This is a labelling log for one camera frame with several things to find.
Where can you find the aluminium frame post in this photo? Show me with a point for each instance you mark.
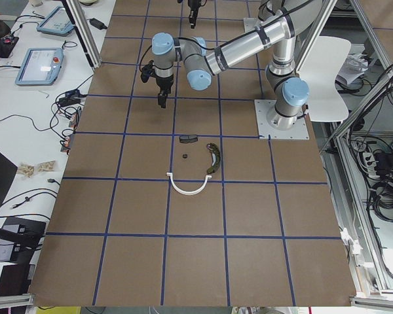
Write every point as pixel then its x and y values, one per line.
pixel 80 25

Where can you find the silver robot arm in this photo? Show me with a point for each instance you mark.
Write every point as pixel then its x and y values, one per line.
pixel 277 30

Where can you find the white plastic chair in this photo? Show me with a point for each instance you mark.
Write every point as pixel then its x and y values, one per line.
pixel 320 70

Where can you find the green brake shoe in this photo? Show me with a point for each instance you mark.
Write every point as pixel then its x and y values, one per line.
pixel 216 158

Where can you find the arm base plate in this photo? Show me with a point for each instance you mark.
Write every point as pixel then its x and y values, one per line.
pixel 271 125
pixel 249 24

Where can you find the white curved plastic bracket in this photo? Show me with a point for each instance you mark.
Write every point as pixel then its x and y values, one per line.
pixel 188 188

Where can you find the grey brake pad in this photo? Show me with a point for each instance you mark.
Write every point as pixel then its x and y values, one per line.
pixel 188 139

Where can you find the far blue teach pendant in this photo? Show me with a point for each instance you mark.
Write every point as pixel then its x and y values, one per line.
pixel 56 23

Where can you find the near blue teach pendant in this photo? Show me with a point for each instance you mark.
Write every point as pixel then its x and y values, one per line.
pixel 40 67

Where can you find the black power adapter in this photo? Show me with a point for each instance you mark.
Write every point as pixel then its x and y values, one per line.
pixel 97 24

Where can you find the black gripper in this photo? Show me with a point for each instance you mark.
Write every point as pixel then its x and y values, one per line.
pixel 192 5
pixel 164 84

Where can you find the blue teach pendant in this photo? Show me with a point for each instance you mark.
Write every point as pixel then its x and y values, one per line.
pixel 56 23
pixel 40 67

